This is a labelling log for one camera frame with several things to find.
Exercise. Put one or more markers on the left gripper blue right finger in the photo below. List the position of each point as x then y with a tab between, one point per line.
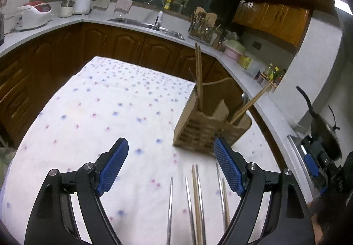
233	166

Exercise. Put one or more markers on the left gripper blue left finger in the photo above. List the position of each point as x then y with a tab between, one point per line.
109	164

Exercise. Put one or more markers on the bamboo chopstick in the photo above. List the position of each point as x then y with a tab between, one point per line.
199	76
196	206
239	113
226	205

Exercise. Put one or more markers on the steel spoon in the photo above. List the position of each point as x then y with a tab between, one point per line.
245	99

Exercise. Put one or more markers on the steel chopstick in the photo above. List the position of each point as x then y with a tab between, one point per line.
190	212
200	207
169	213

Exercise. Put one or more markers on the steel kitchen sink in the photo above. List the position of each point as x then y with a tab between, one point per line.
148	26

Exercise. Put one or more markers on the right hand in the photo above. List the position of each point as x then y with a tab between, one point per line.
316	207

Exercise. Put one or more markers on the white floral tablecloth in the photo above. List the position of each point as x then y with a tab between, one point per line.
106	100

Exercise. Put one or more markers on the wooden utensil holder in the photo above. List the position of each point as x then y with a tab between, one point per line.
205	119

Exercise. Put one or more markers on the black frying pan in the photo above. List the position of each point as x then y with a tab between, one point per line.
322	131

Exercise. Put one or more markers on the pink green container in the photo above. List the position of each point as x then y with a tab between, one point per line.
234	49

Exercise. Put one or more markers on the countertop utensil rack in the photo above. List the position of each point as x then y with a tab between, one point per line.
202	26

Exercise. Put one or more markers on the white pot with lid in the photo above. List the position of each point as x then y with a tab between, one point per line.
81	7

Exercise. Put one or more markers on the white red rice cooker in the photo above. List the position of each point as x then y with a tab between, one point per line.
32	15

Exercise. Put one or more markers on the yellow dish soap bottle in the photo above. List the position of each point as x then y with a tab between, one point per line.
168	4

